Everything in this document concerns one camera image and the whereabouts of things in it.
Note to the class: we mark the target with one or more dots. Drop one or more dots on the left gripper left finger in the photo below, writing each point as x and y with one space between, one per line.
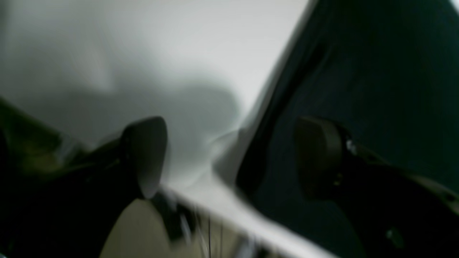
70 212

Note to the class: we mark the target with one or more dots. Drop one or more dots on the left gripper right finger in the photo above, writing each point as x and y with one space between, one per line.
394 212

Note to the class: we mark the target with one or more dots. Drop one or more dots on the black T-shirt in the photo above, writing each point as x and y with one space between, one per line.
387 71

